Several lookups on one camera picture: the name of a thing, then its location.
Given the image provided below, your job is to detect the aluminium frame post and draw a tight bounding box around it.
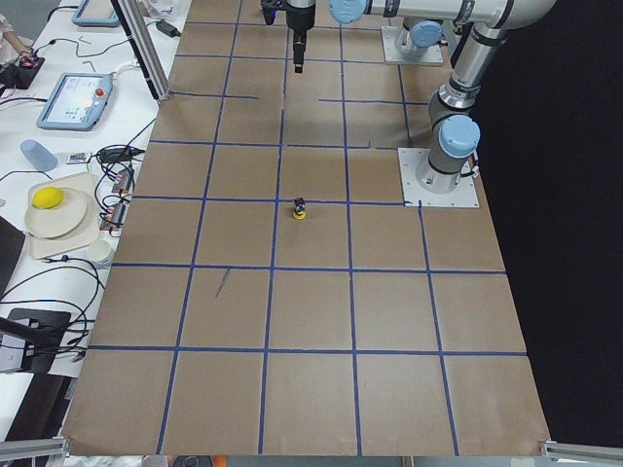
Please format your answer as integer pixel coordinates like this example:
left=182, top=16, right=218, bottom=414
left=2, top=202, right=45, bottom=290
left=111, top=0, right=170, bottom=102

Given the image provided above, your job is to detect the beige rectangular tray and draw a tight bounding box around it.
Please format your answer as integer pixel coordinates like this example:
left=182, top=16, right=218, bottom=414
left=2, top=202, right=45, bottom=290
left=24, top=172, right=99, bottom=259

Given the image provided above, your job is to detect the black power adapter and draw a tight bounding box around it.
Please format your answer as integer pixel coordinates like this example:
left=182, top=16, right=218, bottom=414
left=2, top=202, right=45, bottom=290
left=156, top=19, right=181, bottom=38

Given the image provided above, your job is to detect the blue plastic cup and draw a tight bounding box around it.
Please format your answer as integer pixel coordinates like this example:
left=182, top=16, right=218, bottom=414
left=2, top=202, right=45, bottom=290
left=19, top=139, right=57, bottom=172

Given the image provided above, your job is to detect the yellow push button switch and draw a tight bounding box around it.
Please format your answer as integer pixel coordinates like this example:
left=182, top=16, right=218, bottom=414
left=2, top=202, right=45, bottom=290
left=292, top=197, right=307, bottom=220

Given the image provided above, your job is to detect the beige round plate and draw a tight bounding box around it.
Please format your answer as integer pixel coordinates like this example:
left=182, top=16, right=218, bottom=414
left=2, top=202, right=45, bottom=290
left=24, top=189, right=88, bottom=238

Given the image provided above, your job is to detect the yellow lemon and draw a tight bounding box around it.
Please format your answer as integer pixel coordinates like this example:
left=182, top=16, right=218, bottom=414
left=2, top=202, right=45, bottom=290
left=31, top=186, right=64, bottom=209

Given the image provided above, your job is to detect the blue teach pendant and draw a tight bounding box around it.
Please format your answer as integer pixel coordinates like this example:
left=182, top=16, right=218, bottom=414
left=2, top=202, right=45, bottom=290
left=36, top=73, right=114, bottom=131
left=72, top=0, right=120, bottom=27

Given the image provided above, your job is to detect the black camera stand base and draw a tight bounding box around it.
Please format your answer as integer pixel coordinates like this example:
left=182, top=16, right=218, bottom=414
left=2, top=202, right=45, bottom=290
left=1, top=307, right=71, bottom=374

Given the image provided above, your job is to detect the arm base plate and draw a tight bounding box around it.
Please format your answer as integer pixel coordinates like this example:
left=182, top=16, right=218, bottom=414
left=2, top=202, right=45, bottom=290
left=381, top=26, right=444, bottom=66
left=397, top=148, right=479, bottom=208

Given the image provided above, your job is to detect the near blue teach pendant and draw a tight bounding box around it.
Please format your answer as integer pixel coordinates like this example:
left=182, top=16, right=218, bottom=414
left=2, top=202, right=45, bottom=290
left=36, top=73, right=114, bottom=131

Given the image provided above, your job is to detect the brown paper table cover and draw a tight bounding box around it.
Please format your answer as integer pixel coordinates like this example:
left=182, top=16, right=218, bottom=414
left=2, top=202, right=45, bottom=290
left=63, top=1, right=548, bottom=456

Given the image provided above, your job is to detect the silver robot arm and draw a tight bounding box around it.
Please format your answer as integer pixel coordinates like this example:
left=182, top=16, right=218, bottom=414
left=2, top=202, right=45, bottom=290
left=261, top=1, right=444, bottom=73
left=329, top=1, right=555, bottom=195

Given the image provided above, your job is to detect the white paper cup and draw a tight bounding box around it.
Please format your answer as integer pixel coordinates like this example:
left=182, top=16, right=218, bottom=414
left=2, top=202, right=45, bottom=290
left=87, top=240, right=115, bottom=269

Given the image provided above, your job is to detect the far blue teach pendant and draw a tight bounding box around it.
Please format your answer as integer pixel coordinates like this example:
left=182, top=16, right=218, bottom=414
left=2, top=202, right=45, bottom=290
left=72, top=0, right=120, bottom=27

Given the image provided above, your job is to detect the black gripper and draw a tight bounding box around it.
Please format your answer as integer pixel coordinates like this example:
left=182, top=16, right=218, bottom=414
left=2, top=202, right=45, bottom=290
left=284, top=0, right=312, bottom=74

